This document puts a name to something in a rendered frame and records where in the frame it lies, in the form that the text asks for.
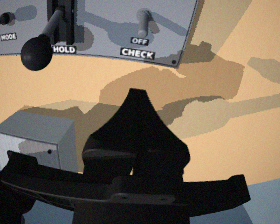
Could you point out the grey control panel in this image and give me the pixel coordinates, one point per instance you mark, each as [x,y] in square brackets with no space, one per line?
[113,29]

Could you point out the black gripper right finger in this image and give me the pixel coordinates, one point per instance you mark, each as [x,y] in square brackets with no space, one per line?
[159,151]

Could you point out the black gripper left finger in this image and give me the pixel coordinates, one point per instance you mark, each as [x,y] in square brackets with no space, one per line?
[111,150]

